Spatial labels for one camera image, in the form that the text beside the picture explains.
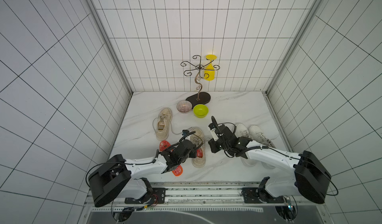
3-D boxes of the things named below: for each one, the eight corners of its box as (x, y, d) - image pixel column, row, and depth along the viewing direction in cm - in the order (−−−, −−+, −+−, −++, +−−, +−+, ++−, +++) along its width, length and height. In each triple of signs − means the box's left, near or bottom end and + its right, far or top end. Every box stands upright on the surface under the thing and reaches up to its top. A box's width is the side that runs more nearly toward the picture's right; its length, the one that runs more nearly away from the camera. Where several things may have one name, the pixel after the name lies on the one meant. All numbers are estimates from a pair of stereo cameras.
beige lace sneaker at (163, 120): (155, 140, 93) (153, 136, 88) (160, 111, 108) (159, 106, 103) (169, 140, 93) (168, 136, 88) (172, 111, 108) (171, 106, 103)
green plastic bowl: (193, 118, 104) (193, 115, 102) (193, 106, 111) (193, 104, 109) (208, 118, 104) (209, 115, 102) (207, 106, 111) (208, 104, 109)
